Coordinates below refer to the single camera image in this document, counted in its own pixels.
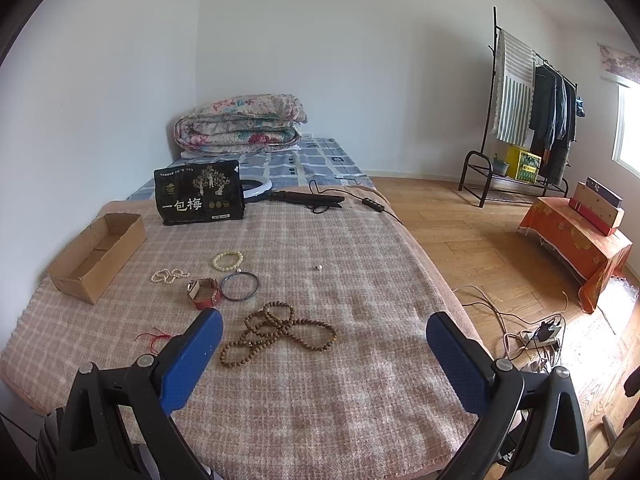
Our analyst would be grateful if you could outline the red strap wristwatch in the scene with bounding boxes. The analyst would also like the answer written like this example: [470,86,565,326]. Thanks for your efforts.
[186,278,221,310]

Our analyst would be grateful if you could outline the blue bangle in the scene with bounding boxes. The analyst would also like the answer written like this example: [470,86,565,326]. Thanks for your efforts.
[219,270,260,302]

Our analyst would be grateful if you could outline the white pearl necklace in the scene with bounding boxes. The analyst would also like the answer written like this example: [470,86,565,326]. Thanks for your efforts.
[150,268,192,286]

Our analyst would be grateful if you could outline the brown wooden bead necklace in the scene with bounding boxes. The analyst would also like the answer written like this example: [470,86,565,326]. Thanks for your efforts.
[218,301,339,368]

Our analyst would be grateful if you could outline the cream bead bracelet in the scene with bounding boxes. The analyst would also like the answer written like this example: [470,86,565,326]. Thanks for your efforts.
[211,249,245,273]

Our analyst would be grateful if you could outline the open cardboard box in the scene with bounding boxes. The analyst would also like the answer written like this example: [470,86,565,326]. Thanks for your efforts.
[48,212,146,304]

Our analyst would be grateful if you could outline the orange cloth covered table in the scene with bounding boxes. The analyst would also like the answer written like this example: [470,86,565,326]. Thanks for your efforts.
[518,197,632,314]

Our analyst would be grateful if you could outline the black snack bag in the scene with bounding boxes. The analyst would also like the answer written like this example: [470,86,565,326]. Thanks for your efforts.
[154,160,245,226]

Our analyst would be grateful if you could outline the stacked gift boxes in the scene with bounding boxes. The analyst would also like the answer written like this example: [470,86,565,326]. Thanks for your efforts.
[570,182,625,236]

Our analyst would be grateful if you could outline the yellow box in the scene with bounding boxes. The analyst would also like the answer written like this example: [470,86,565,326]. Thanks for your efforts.
[506,145,541,183]

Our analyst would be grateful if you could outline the striped towel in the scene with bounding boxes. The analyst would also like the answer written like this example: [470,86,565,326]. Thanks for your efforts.
[490,29,536,148]

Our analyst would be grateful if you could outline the black clothes rack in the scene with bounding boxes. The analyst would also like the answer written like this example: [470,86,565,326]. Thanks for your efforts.
[458,11,582,208]

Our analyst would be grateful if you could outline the blue checked bed sheet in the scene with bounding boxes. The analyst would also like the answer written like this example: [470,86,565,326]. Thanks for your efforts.
[124,136,376,202]

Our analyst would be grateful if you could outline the folded floral quilt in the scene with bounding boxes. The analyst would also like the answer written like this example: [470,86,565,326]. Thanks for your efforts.
[172,93,308,156]

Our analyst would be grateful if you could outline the dark hanging clothes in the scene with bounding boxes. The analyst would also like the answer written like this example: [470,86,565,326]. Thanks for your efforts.
[529,64,577,185]

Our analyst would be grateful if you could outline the window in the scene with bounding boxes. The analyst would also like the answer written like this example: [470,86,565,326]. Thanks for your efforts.
[613,84,640,177]

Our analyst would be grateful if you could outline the floral curtain valance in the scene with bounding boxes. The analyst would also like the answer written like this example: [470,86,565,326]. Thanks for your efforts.
[598,44,640,84]

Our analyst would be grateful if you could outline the red string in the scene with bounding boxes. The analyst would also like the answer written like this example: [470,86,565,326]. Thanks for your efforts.
[133,327,174,356]

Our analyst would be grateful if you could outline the power strip with cables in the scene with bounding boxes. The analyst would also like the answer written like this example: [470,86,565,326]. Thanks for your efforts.
[454,284,568,373]

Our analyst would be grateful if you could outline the black cable with switch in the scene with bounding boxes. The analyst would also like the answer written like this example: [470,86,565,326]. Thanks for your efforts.
[307,178,407,226]

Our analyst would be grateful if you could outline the white ring light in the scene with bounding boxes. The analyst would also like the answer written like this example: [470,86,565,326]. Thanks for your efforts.
[241,179,272,203]

